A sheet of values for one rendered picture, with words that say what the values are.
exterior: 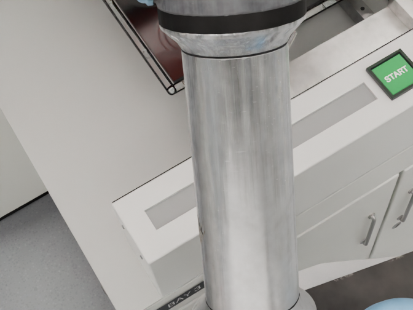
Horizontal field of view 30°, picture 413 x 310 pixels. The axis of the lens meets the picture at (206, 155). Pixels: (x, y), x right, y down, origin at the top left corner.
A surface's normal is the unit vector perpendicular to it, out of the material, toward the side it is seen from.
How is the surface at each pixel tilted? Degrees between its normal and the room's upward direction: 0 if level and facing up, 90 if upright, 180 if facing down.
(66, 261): 0
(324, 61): 0
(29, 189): 90
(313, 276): 0
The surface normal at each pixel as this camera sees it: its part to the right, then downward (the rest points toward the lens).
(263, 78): 0.47, 0.31
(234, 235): -0.28, 0.39
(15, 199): 0.52, 0.75
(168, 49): -0.07, -0.45
